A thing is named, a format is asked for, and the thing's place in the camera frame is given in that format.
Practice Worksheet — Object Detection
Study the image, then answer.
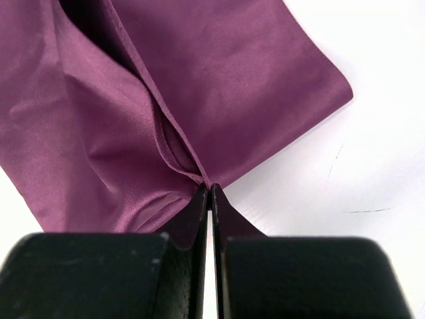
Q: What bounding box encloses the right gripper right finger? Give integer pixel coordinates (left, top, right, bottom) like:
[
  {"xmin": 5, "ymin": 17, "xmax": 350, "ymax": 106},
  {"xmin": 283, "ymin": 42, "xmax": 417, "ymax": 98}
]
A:
[{"xmin": 211, "ymin": 184, "xmax": 410, "ymax": 318}]

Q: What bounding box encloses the purple satin napkin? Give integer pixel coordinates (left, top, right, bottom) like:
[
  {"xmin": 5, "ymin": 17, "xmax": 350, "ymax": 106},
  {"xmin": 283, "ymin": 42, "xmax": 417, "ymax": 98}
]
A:
[{"xmin": 1, "ymin": 1, "xmax": 353, "ymax": 233}]

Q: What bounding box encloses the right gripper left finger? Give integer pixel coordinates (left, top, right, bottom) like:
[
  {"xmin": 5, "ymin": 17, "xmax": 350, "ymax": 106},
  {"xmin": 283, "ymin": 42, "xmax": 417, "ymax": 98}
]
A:
[{"xmin": 1, "ymin": 185, "xmax": 209, "ymax": 318}]

